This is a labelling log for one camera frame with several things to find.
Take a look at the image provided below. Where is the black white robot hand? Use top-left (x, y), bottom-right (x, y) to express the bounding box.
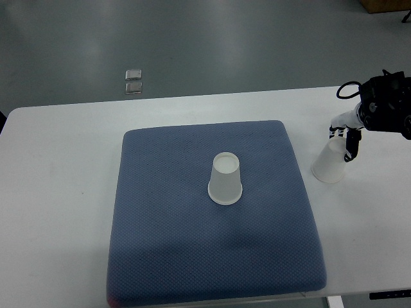
top-left (329, 110), bottom-right (364, 162)

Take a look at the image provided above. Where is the white paper cup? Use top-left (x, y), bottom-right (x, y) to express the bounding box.
top-left (207, 152), bottom-right (243, 205)
top-left (311, 137), bottom-right (345, 184)

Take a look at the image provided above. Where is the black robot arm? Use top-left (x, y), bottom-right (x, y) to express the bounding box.
top-left (358, 70), bottom-right (410, 140)

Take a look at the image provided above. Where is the black tripod leg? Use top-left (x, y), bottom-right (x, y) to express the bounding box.
top-left (401, 10), bottom-right (411, 23)

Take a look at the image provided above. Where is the brown cardboard box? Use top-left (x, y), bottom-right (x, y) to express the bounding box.
top-left (359, 0), bottom-right (410, 13)

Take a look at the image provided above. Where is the white paper cup on mat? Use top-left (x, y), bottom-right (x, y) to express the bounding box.
top-left (207, 152), bottom-right (243, 205)

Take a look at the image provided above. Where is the black table control panel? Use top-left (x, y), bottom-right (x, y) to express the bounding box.
top-left (369, 289), bottom-right (411, 300)

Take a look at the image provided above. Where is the blue quilted cushion mat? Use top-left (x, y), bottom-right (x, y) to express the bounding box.
top-left (107, 120), bottom-right (327, 307)

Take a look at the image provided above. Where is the upper metal floor plate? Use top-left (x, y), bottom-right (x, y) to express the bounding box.
top-left (125, 69), bottom-right (142, 80)

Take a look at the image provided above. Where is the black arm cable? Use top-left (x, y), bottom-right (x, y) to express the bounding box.
top-left (336, 80), bottom-right (363, 99)

